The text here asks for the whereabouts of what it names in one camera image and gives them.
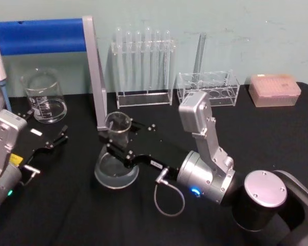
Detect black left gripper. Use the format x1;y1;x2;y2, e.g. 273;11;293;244
11;110;69;168

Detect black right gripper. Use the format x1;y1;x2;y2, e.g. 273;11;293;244
98;119;190;180

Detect clear glass conical flask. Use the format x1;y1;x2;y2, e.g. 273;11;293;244
94;112;140;190

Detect clear glass beaker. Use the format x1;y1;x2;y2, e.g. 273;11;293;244
20;68;68;125

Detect tall clear acrylic tube rack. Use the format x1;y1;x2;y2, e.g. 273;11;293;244
111;38;177;107

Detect clear plastic test tube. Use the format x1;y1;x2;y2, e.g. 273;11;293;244
114;27;123;91
134;30;142;92
144;26;152;92
163;29;171;92
153;29;162;92
124;30;133;92

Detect black table cloth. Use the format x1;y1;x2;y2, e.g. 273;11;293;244
0;81;308;246

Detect blue and grey pipette stand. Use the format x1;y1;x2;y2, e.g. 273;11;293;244
0;15;109;130

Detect low clear acrylic tube rack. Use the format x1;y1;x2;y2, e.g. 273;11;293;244
176;69;241;107

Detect long clear glass tube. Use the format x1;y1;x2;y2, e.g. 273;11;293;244
193;33;208;79

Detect pink pipette tip box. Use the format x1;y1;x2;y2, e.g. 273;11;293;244
248;73;302;108

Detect left gripper's thin grey cable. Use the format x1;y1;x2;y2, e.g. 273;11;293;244
18;165;41;186

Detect gripper's thin grey cable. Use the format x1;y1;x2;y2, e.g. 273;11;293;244
18;165;41;186
153;167;186;217

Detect right gripper's thin grey cable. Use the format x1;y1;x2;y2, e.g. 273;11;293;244
153;167;186;217

